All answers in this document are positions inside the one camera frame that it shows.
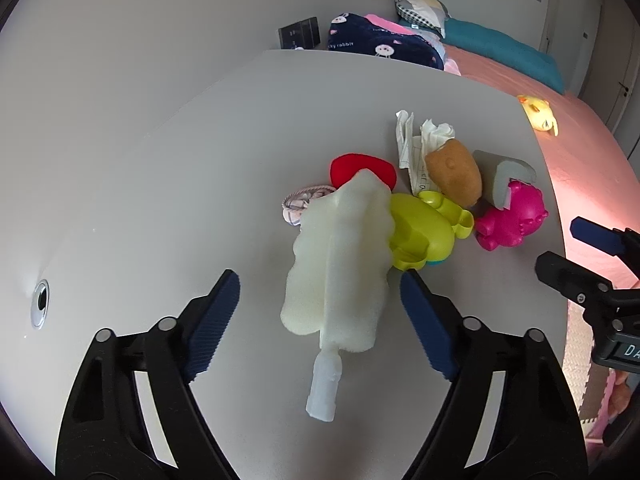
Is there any pink folded blanket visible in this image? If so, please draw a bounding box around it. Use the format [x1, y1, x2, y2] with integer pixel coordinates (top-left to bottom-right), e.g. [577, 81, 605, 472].
[364, 13, 408, 35]

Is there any silver cable grommet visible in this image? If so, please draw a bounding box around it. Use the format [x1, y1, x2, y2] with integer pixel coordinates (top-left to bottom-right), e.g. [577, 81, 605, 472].
[30, 280, 50, 330]

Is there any red heart plush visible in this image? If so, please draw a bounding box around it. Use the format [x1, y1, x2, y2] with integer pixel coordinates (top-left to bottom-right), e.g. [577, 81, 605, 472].
[329, 153, 397, 191]

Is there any white paper packet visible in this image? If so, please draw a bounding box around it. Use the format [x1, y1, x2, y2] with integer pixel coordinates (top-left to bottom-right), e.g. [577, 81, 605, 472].
[395, 110, 456, 195]

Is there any coloured foam floor mat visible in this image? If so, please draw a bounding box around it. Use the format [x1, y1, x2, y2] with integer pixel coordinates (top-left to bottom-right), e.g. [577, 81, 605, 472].
[562, 301, 614, 443]

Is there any navy rabbit blanket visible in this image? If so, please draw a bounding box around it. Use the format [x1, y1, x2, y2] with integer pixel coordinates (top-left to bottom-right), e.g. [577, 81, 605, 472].
[326, 13, 445, 70]

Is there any person's right hand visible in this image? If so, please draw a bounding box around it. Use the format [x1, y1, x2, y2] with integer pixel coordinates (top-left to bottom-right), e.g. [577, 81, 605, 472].
[608, 370, 631, 417]

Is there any yellow-green plastic toy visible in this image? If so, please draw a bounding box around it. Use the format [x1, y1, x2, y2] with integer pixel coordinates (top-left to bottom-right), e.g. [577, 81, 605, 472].
[390, 191, 474, 271]

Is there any teal pillow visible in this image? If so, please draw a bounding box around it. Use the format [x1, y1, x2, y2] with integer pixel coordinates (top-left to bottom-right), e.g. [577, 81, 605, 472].
[444, 18, 565, 94]

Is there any brown potato plush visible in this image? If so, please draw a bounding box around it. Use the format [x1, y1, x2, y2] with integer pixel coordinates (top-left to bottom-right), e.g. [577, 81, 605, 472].
[424, 139, 483, 209]

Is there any pink bear toy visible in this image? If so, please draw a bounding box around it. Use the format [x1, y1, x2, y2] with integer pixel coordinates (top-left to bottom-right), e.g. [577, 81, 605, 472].
[475, 180, 549, 252]

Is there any checked patchwork pillow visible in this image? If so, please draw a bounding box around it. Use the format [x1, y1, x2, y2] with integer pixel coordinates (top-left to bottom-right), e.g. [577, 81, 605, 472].
[395, 0, 450, 39]

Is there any purple plaid sachet pouch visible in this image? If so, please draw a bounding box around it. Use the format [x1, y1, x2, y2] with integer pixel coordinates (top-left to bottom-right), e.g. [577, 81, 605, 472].
[282, 184, 335, 226]

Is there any yellow chick plush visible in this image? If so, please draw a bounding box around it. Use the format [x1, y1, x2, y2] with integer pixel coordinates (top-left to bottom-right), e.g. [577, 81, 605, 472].
[516, 94, 559, 136]

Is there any pink bed sheet mattress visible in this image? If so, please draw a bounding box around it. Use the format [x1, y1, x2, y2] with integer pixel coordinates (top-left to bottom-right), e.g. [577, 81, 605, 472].
[447, 46, 639, 231]

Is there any white door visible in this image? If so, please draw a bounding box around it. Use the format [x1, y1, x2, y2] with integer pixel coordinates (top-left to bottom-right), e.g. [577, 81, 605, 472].
[541, 0, 604, 96]

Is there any grey foam corner guard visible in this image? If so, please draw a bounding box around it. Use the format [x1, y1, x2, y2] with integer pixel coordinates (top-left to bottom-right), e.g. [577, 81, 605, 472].
[473, 150, 537, 210]

